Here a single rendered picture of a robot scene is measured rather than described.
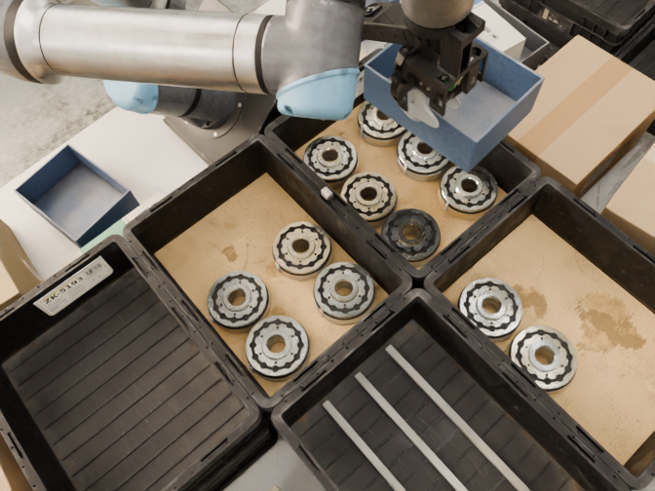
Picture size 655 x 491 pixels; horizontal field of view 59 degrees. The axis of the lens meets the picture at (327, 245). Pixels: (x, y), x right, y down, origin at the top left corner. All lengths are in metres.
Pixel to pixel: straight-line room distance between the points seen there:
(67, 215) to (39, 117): 1.27
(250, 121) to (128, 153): 0.34
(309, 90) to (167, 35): 0.15
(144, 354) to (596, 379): 0.73
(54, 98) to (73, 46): 1.97
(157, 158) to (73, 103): 1.24
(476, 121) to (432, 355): 0.38
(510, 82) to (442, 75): 0.24
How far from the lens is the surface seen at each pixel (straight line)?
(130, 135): 1.44
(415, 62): 0.70
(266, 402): 0.86
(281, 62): 0.56
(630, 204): 1.10
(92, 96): 2.58
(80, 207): 1.37
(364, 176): 1.08
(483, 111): 0.90
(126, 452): 1.01
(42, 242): 1.37
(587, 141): 1.20
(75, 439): 1.04
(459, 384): 0.97
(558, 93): 1.25
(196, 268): 1.06
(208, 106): 1.20
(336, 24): 0.56
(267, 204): 1.10
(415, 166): 1.10
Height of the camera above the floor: 1.76
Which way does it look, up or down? 63 degrees down
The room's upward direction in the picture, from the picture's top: 6 degrees counter-clockwise
